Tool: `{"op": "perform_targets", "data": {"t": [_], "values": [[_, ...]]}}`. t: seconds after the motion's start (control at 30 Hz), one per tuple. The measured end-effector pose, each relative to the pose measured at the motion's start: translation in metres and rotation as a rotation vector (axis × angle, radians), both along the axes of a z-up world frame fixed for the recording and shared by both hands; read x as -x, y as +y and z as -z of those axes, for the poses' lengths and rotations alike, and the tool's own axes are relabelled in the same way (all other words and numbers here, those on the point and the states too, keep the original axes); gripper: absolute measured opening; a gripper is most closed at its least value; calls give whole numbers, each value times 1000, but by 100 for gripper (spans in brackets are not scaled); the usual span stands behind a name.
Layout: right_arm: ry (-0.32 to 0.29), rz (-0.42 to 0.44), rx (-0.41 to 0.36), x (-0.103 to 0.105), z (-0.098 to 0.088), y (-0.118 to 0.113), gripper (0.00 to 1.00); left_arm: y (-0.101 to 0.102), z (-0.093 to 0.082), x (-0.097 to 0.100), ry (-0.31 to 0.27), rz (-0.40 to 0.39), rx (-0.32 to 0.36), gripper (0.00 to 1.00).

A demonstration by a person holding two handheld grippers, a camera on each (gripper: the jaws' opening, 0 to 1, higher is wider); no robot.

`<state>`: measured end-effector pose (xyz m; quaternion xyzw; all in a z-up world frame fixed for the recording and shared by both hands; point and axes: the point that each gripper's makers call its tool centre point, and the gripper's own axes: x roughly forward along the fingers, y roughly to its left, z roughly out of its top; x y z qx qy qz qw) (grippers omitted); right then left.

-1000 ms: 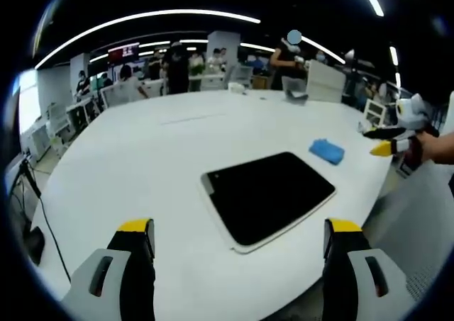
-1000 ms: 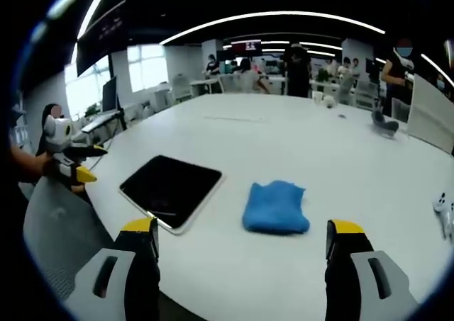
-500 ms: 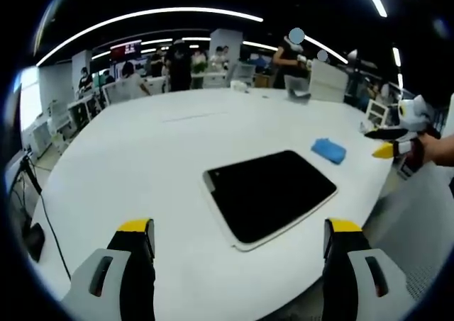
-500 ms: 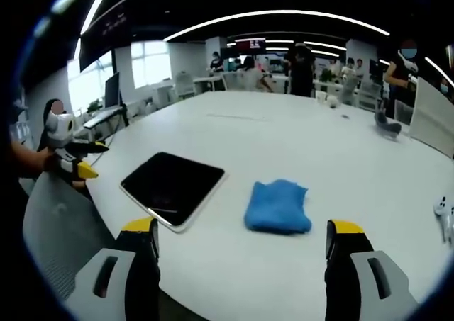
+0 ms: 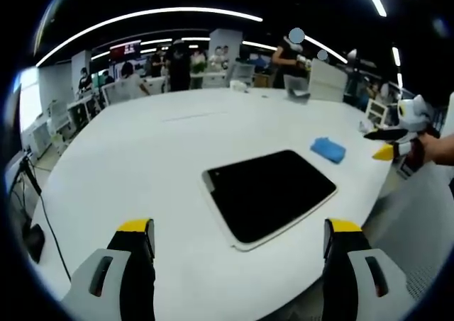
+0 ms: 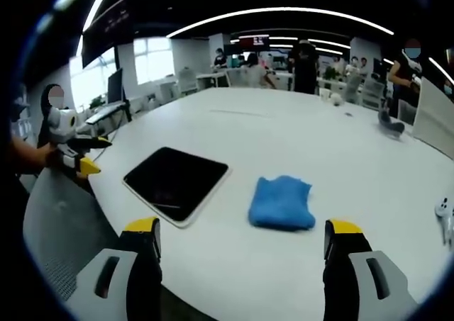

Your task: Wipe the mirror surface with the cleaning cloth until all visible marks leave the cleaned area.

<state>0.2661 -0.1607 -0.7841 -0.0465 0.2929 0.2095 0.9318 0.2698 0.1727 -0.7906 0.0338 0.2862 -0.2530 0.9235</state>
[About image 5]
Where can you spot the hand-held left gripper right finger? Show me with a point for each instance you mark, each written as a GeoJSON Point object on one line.
{"type": "Point", "coordinates": [358, 282]}

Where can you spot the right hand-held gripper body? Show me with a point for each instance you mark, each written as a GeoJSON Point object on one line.
{"type": "Point", "coordinates": [413, 113]}

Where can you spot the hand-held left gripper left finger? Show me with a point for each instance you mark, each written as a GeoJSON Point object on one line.
{"type": "Point", "coordinates": [117, 282]}

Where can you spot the blue cleaning cloth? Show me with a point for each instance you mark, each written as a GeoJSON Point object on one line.
{"type": "Point", "coordinates": [328, 150]}

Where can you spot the person's right hand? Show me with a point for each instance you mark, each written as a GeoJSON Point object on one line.
{"type": "Point", "coordinates": [431, 149]}

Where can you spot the crumpled white paper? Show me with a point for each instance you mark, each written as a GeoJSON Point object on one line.
{"type": "Point", "coordinates": [365, 127]}

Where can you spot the white box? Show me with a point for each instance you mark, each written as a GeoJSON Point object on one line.
{"type": "Point", "coordinates": [327, 80]}

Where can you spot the black power adapter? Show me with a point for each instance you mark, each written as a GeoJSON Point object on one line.
{"type": "Point", "coordinates": [35, 242]}

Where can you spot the grey open laptop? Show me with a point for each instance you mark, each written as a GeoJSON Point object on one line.
{"type": "Point", "coordinates": [297, 87]}

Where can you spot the small white object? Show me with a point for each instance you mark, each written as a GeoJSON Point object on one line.
{"type": "Point", "coordinates": [238, 85]}

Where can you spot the white shelf cart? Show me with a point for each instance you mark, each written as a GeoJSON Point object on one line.
{"type": "Point", "coordinates": [72, 119]}

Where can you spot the white pillar with poster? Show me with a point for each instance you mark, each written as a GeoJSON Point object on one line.
{"type": "Point", "coordinates": [225, 50]}

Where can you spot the black monitor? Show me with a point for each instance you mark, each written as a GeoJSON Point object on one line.
{"type": "Point", "coordinates": [10, 136]}

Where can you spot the long curved ceiling light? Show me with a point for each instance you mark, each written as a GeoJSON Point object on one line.
{"type": "Point", "coordinates": [142, 15]}

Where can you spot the white frame stand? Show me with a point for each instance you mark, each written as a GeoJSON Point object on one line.
{"type": "Point", "coordinates": [376, 111]}

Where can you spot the red wall screen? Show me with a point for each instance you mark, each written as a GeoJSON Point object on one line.
{"type": "Point", "coordinates": [125, 49]}

